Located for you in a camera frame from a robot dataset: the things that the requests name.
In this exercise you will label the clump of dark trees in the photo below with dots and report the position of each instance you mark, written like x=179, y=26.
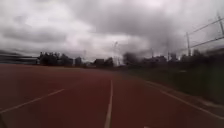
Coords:
x=101, y=62

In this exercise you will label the dark tree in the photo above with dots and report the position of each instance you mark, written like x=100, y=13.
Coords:
x=130, y=59

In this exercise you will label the red running track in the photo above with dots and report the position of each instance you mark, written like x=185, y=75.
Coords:
x=133, y=106

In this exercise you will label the row of dark trees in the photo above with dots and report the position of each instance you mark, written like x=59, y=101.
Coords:
x=53, y=59

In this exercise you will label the grass bank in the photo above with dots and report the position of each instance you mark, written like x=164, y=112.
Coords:
x=180, y=80

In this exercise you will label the utility pole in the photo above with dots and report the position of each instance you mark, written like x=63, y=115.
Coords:
x=221, y=25
x=188, y=45

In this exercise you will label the long low building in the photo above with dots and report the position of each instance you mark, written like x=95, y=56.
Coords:
x=16, y=60

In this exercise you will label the pale lamp post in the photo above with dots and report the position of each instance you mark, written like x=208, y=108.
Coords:
x=115, y=55

